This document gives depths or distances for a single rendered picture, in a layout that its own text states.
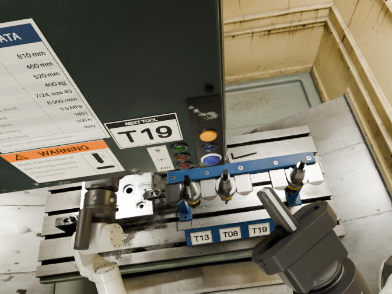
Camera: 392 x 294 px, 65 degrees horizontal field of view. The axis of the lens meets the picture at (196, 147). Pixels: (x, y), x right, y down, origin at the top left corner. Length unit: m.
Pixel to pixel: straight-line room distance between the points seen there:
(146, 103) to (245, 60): 1.50
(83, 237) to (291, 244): 0.53
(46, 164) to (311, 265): 0.41
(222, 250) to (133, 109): 0.91
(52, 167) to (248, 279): 1.00
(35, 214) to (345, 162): 1.52
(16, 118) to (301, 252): 0.39
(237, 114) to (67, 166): 1.44
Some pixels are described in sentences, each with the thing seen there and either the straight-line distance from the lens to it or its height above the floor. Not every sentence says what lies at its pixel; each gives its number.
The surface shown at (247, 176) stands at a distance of 0.98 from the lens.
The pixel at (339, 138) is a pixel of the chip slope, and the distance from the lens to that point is 1.59.
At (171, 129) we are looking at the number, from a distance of 0.44.
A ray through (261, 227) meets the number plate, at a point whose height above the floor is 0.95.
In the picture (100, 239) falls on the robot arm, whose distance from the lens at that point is 0.81.
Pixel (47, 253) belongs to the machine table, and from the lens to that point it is 1.43.
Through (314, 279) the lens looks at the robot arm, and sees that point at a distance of 0.43.
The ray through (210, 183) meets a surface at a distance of 0.97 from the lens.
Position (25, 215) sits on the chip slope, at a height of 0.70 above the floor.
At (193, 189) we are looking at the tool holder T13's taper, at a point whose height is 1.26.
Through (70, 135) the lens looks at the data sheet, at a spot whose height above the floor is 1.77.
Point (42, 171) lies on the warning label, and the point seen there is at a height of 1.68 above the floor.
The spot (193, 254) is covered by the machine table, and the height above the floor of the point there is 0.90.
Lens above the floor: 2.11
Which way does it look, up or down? 60 degrees down
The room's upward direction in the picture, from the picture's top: 11 degrees counter-clockwise
